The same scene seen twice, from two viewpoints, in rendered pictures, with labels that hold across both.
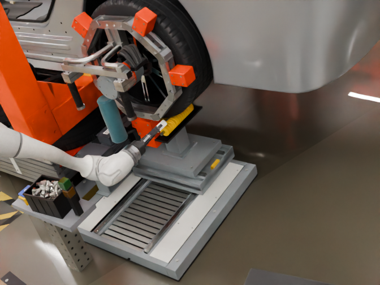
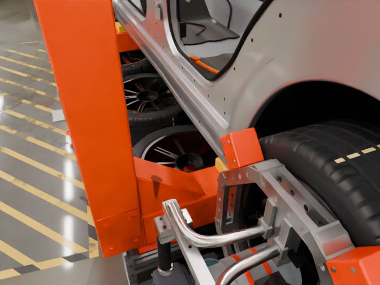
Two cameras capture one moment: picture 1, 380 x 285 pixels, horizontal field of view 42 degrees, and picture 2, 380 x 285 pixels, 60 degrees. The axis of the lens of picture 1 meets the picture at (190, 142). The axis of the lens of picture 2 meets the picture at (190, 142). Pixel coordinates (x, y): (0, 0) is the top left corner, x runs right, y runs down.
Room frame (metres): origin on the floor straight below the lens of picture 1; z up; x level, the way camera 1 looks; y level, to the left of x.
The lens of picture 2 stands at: (1.72, 0.19, 1.60)
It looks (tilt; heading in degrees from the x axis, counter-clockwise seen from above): 37 degrees down; 24
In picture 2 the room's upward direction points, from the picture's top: straight up
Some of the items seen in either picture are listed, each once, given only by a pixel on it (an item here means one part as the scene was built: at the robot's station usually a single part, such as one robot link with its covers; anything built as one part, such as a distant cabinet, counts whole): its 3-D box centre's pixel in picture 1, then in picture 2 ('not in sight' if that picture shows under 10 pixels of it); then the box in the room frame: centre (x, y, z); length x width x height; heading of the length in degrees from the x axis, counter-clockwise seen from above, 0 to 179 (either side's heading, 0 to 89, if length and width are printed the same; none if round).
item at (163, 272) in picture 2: (75, 94); (164, 252); (2.18, 0.47, 0.83); 0.04 x 0.04 x 0.16
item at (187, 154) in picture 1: (175, 135); not in sight; (2.36, 0.07, 0.32); 0.40 x 0.30 x 0.28; 47
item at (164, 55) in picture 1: (130, 69); (275, 270); (2.23, 0.19, 0.85); 0.54 x 0.07 x 0.54; 47
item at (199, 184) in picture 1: (182, 160); not in sight; (2.36, 0.07, 0.13); 0.50 x 0.36 x 0.10; 47
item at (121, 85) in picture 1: (124, 81); not in sight; (1.97, 0.20, 0.93); 0.09 x 0.05 x 0.05; 137
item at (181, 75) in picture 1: (181, 75); not in sight; (2.02, -0.05, 0.85); 0.09 x 0.08 x 0.07; 47
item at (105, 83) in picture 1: (120, 77); (250, 280); (2.18, 0.24, 0.85); 0.21 x 0.14 x 0.14; 137
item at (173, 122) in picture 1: (177, 118); not in sight; (2.22, 0.03, 0.51); 0.29 x 0.06 x 0.06; 137
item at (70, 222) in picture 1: (52, 205); not in sight; (1.88, 0.72, 0.44); 0.43 x 0.17 x 0.03; 47
